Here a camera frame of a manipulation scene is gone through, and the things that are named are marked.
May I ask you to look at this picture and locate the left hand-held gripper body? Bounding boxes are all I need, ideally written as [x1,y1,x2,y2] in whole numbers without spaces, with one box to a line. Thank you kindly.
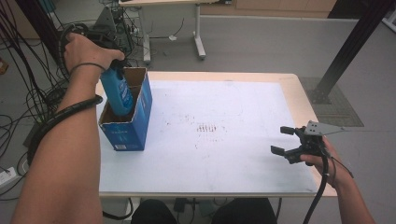
[83,29,120,52]

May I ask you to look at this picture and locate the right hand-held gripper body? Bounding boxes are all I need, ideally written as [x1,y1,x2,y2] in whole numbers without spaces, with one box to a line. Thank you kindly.
[295,120,346,157]

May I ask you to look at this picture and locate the blue plastic bottle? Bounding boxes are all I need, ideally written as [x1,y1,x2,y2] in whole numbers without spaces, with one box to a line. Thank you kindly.
[100,66,134,117]

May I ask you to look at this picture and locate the blue carton box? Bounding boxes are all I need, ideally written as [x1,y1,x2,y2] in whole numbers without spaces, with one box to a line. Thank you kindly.
[98,66,153,152]

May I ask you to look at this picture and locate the person's left hand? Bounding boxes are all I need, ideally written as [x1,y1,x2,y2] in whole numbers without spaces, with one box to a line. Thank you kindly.
[64,32,125,75]

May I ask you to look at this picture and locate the person's right hand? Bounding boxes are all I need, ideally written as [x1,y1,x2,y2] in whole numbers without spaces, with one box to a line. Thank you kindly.
[300,136,353,189]

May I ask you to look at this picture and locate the grey metal device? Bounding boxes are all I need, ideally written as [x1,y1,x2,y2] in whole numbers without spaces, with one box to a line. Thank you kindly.
[92,6,134,54]

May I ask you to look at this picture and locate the black wrist band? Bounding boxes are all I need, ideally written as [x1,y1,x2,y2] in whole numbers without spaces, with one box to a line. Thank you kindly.
[69,62,106,76]

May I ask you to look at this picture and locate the white table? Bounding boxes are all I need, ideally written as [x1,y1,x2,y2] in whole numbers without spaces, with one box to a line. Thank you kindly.
[98,79,318,194]

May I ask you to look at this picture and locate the white-legged wooden desk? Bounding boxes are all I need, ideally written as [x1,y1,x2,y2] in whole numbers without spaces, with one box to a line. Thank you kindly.
[118,0,233,62]

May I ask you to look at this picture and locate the black metal stand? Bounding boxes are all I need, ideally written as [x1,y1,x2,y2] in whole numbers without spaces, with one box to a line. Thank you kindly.
[307,0,396,105]

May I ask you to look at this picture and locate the black power adapter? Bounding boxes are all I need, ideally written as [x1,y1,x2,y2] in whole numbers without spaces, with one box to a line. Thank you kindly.
[173,198,195,214]

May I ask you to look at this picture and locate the light wooden cabinet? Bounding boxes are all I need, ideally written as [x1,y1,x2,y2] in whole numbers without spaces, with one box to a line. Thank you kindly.
[199,0,339,19]

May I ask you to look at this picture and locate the person's black clothing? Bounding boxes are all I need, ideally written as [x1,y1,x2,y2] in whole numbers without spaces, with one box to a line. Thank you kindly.
[130,198,278,224]

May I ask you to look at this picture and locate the white power strip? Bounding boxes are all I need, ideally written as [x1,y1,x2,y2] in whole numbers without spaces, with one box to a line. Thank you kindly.
[0,167,18,189]

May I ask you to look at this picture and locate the smooth black gripper cable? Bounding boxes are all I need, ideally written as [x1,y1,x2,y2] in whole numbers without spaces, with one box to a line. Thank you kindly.
[303,153,331,224]

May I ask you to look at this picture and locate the black spiral-wrapped cable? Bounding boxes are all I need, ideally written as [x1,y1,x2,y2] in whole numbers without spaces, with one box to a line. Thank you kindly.
[27,22,104,166]

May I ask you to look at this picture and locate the tangle of black floor cables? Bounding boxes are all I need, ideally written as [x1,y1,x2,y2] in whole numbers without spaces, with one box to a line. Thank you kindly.
[0,0,71,200]

